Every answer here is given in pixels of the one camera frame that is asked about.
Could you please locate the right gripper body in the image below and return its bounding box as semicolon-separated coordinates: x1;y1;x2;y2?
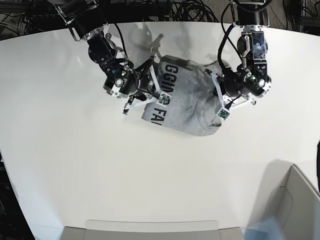
103;64;160;99

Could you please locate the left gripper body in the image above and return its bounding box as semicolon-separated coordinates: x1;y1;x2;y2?
222;67;272;108

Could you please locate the grey T-shirt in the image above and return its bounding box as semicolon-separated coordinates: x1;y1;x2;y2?
141;55;223;137

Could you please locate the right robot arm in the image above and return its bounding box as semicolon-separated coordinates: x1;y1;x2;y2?
52;0;160;98

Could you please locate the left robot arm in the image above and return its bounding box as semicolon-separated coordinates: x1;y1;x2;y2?
160;0;272;120

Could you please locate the grey tray at bottom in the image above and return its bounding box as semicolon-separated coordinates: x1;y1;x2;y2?
60;219;244;240

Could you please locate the grey bin at right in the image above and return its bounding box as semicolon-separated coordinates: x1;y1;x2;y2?
259;165;320;240

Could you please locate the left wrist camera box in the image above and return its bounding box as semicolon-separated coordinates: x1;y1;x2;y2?
216;107;231;121

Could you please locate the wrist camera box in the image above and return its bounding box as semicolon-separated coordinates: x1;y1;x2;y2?
156;91;172;106
216;107;231;121

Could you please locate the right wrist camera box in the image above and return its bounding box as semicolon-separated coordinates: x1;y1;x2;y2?
156;91;172;106

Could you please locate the coiled black cable bundle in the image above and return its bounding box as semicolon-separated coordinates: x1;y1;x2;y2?
169;0;221;24

